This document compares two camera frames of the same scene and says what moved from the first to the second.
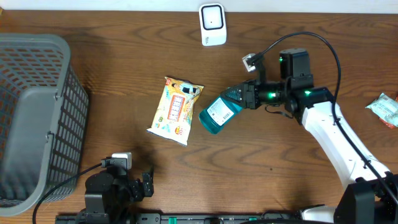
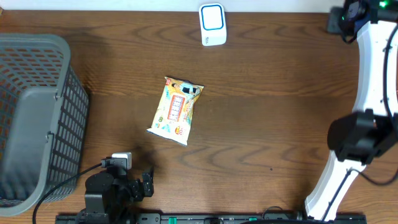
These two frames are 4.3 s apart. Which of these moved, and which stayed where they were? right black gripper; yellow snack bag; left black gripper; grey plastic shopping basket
Moved: right black gripper
Stayed: grey plastic shopping basket; left black gripper; yellow snack bag
